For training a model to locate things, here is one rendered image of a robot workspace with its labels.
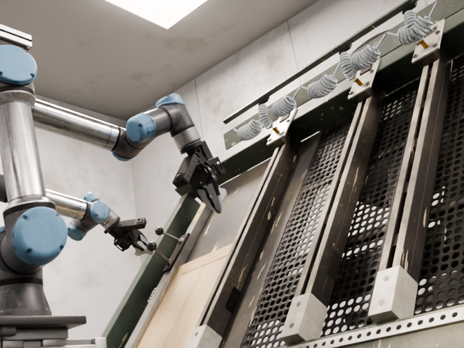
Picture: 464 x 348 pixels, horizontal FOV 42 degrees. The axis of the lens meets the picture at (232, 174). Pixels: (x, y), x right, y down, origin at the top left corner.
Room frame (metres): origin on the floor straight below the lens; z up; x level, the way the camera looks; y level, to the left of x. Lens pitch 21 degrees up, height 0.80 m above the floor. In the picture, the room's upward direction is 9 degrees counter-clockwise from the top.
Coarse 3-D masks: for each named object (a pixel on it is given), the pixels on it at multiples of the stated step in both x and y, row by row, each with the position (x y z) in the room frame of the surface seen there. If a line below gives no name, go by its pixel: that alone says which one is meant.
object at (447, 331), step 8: (432, 312) 1.23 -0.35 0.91; (400, 320) 1.28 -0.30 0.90; (360, 328) 1.36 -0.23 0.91; (368, 328) 1.34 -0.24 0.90; (432, 328) 1.21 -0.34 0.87; (440, 328) 1.20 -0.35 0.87; (448, 328) 1.18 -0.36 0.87; (456, 328) 1.17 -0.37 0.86; (328, 336) 1.43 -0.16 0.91; (392, 336) 1.28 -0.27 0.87; (400, 336) 1.26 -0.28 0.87; (408, 336) 1.25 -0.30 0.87; (416, 336) 1.23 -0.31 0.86; (424, 336) 1.22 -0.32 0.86; (432, 336) 1.20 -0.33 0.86; (440, 336) 1.19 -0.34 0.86; (448, 336) 1.17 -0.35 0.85; (456, 336) 1.16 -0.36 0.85; (296, 344) 1.50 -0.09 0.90; (360, 344) 1.34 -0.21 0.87; (368, 344) 1.32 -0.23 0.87; (376, 344) 1.30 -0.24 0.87; (384, 344) 1.29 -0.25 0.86; (392, 344) 1.27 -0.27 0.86; (400, 344) 1.25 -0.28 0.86; (408, 344) 1.24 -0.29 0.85; (416, 344) 1.22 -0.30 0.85; (424, 344) 1.21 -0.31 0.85; (432, 344) 1.19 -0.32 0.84; (440, 344) 1.18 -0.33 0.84; (448, 344) 1.17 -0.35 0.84; (456, 344) 1.15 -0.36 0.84
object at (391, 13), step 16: (416, 0) 1.64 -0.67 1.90; (384, 16) 1.71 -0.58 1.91; (368, 32) 1.78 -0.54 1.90; (400, 32) 1.68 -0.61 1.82; (416, 32) 1.66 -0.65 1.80; (336, 48) 1.87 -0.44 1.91; (368, 48) 1.78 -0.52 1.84; (352, 64) 1.83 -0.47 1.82; (368, 64) 1.83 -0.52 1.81; (288, 80) 2.04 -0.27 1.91; (320, 80) 1.94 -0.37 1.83; (336, 80) 1.93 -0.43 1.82; (288, 96) 2.09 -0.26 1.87; (320, 96) 1.98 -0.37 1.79; (240, 112) 2.24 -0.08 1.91; (272, 112) 2.12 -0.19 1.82; (288, 112) 2.10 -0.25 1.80; (240, 128) 2.25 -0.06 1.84; (256, 128) 2.21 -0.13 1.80
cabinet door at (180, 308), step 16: (208, 256) 2.25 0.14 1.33; (224, 256) 2.15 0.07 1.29; (176, 272) 2.38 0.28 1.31; (192, 272) 2.28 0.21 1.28; (208, 272) 2.18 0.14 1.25; (176, 288) 2.30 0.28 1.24; (192, 288) 2.20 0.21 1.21; (208, 288) 2.10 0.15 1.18; (160, 304) 2.31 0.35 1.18; (176, 304) 2.21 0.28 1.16; (192, 304) 2.12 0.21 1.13; (160, 320) 2.23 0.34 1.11; (176, 320) 2.14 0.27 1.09; (192, 320) 2.05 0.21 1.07; (144, 336) 2.24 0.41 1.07; (160, 336) 2.16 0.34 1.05; (176, 336) 2.07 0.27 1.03
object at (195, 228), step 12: (204, 216) 2.53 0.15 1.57; (192, 228) 2.49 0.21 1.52; (192, 240) 2.47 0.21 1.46; (180, 252) 2.42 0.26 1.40; (180, 264) 2.41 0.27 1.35; (168, 276) 2.37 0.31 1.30; (156, 288) 2.38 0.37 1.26; (156, 300) 2.32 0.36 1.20; (144, 312) 2.32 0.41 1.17; (144, 324) 2.27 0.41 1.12; (132, 336) 2.27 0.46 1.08
